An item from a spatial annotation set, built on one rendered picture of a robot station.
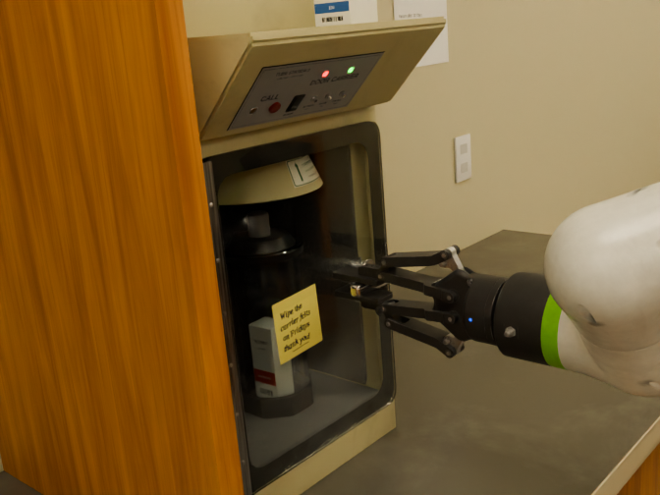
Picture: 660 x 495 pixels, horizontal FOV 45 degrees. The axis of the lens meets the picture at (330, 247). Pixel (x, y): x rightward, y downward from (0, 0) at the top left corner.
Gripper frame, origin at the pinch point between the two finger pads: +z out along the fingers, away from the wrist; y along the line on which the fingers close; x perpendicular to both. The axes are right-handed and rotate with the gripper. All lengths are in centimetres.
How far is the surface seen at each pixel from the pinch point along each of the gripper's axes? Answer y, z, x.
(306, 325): -3.6, 3.4, 6.9
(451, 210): -17, 48, -94
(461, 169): -7, 47, -98
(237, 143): 19.7, 4.6, 13.7
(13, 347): -4.5, 33.8, 29.0
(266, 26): 31.7, 4.5, 7.4
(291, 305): -0.3, 3.5, 9.2
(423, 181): -7, 48, -83
